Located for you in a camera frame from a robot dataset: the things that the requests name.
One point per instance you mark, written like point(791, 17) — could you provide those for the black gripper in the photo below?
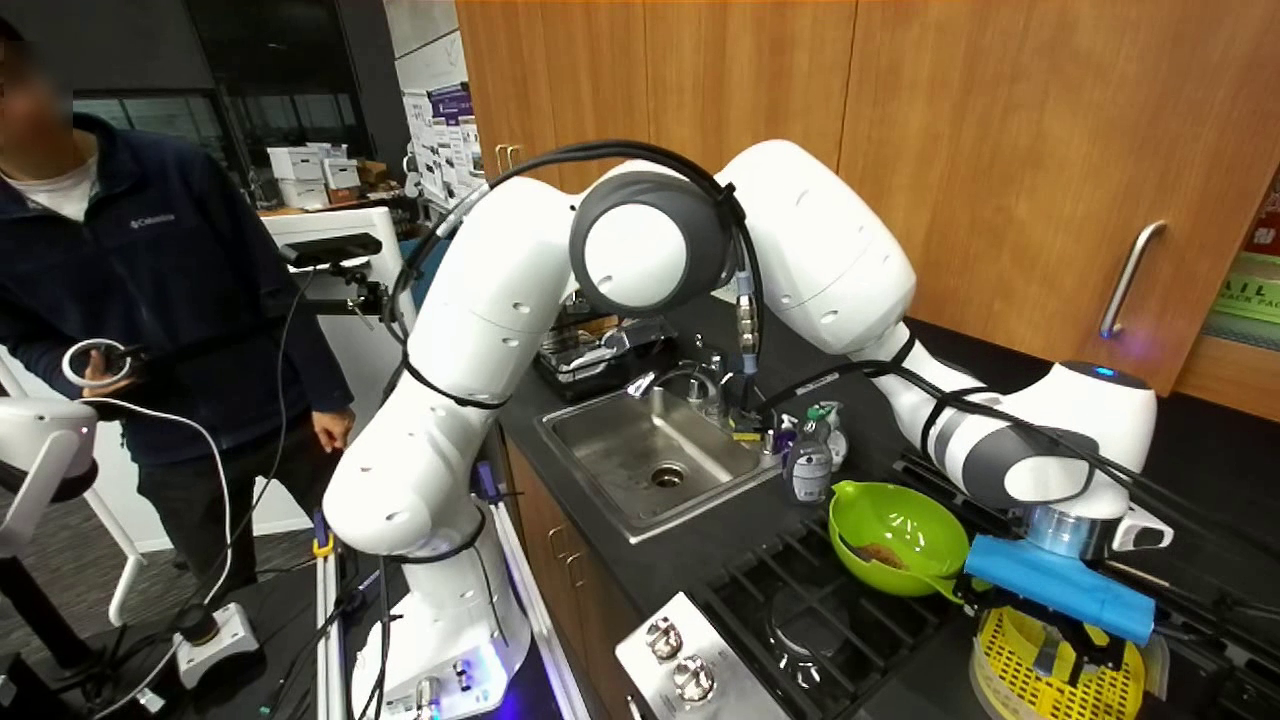
point(1129, 642)

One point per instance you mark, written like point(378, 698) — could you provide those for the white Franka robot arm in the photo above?
point(455, 333)

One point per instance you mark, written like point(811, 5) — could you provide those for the green plastic bowl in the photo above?
point(893, 532)

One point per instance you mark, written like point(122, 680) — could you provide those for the black stove top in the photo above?
point(802, 624)

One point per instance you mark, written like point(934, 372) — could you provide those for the clear bottle green cap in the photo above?
point(811, 463)

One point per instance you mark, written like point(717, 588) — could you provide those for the clear soap pump bottle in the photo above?
point(781, 438)

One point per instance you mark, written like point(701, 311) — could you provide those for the green paper sign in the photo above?
point(1245, 302)

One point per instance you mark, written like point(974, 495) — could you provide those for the silver stove knob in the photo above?
point(689, 680)
point(661, 639)

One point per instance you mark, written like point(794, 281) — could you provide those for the chrome faucet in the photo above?
point(686, 382)

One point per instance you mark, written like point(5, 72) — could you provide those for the stainless steel sink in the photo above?
point(643, 463)

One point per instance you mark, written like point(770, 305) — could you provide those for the white desk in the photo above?
point(335, 247)

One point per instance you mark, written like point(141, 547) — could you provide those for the white boxes on shelf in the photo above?
point(312, 165)

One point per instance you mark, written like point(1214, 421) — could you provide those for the person in dark jacket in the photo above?
point(175, 264)

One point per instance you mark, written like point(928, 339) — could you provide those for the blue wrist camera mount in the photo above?
point(1061, 587)

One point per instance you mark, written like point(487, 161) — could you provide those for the wooden wall cabinets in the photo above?
point(961, 135)

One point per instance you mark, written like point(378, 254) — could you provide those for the aluminium rail with yellow clip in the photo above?
point(324, 642)

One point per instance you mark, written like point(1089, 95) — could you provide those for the wall poster with purple print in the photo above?
point(446, 142)

